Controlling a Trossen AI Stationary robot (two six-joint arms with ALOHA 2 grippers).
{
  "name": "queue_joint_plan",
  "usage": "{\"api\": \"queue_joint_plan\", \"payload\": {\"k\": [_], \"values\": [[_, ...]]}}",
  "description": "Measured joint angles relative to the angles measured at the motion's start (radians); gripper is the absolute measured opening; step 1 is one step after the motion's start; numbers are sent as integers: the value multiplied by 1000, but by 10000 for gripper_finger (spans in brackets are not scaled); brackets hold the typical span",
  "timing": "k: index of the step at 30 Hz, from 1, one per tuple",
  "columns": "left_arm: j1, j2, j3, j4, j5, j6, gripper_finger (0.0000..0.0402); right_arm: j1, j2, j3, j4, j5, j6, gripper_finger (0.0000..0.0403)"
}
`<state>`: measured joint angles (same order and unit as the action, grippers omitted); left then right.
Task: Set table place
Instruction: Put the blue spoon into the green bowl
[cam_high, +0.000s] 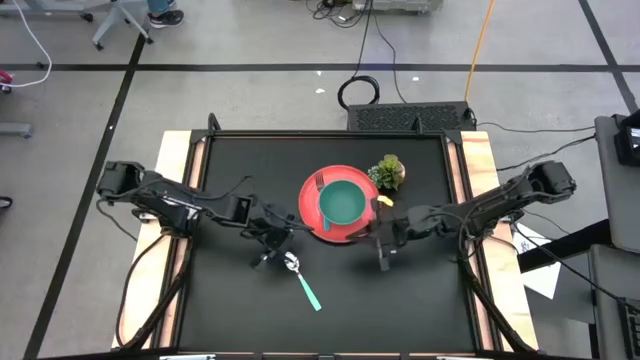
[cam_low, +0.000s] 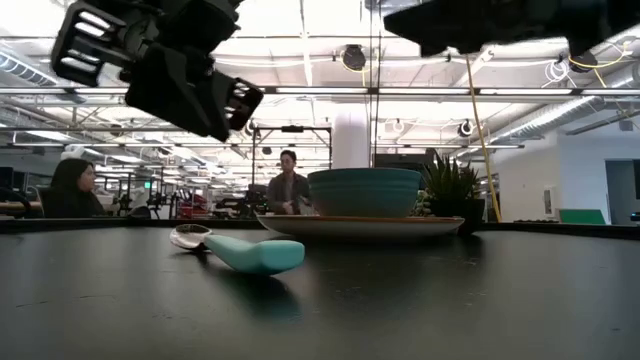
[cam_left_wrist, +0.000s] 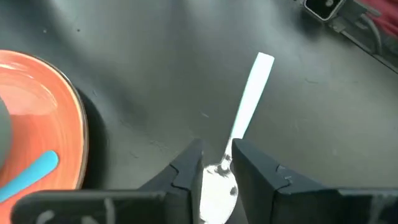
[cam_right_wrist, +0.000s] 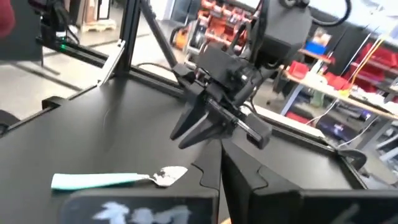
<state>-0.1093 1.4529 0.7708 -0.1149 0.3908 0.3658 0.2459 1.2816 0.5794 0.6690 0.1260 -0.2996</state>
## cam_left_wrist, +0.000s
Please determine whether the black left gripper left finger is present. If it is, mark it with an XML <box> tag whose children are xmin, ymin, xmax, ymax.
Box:
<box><xmin>11</xmin><ymin>138</ymin><xmax>205</xmax><ymax>224</ymax></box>

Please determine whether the small table-level camera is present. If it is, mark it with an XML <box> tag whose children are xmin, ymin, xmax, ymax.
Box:
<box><xmin>302</xmin><ymin>0</ymin><xmax>346</xmax><ymax>22</ymax></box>

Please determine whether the spoon with mint handle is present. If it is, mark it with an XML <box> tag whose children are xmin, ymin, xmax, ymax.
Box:
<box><xmin>198</xmin><ymin>52</ymin><xmax>276</xmax><ymax>224</ymax></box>

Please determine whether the fork with blue handle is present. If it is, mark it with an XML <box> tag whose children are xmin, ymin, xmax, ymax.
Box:
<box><xmin>0</xmin><ymin>150</ymin><xmax>60</xmax><ymax>204</ymax></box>

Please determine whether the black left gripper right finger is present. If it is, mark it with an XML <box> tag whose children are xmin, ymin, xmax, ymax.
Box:
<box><xmin>231</xmin><ymin>138</ymin><xmax>398</xmax><ymax>224</ymax></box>

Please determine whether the red orange plate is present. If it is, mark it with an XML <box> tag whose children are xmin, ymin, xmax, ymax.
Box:
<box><xmin>0</xmin><ymin>49</ymin><xmax>90</xmax><ymax>224</ymax></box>

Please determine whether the teal green bowl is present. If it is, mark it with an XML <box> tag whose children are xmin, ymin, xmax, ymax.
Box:
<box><xmin>0</xmin><ymin>94</ymin><xmax>13</xmax><ymax>167</ymax></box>

